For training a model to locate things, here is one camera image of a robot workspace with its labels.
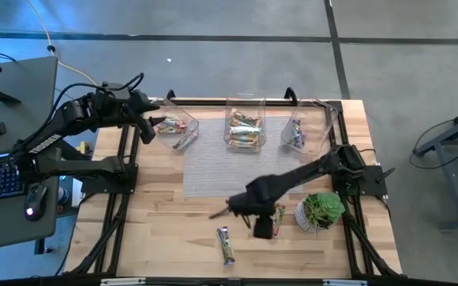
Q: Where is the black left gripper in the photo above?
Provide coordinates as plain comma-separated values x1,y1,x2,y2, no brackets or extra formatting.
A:
126,90,168,145

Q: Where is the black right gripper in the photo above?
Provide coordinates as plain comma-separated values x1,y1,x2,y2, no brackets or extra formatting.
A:
208,184,278,230

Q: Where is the purple oatmeal raisin granola bar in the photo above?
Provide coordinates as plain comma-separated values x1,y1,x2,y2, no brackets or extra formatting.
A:
288,133,305,149
216,226,236,266
292,118,308,138

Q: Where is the orange label granola bar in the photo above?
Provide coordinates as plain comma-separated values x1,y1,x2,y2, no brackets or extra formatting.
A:
231,108,261,120
228,126,262,136
228,133,261,149
228,118,262,128

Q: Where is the clear plastic bin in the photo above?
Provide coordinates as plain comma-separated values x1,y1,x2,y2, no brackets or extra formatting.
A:
223,93,269,155
147,96,201,153
279,96,340,159

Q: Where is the grey woven placemat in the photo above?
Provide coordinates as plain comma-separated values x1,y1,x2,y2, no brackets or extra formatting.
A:
183,114,305,199

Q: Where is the yellow small object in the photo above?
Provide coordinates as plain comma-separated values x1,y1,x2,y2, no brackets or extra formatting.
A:
76,141,94,157

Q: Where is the succulent in white geometric pot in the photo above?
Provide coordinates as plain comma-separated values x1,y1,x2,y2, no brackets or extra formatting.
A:
294,191,347,234

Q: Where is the grey desk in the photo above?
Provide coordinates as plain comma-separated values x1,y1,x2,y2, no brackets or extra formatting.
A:
0,55,60,253

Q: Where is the black computer mouse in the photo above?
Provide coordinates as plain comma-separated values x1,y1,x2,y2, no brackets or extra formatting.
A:
23,184,49,222

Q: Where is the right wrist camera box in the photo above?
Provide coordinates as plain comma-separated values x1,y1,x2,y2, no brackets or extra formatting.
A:
254,214,275,240

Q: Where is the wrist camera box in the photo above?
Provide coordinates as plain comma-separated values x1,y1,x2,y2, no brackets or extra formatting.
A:
254,214,275,240
103,81,133,100

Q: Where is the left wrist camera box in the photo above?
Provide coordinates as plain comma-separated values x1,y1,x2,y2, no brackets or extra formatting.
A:
103,81,133,100

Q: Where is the black aluminium rig frame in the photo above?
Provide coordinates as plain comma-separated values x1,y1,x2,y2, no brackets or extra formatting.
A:
64,86,404,286

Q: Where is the white floor cable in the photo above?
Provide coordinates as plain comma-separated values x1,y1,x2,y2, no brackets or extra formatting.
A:
25,0,99,87

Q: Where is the silver aluminium bracket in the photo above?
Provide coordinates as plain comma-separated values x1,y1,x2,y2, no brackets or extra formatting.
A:
323,279,368,286
99,277,146,286

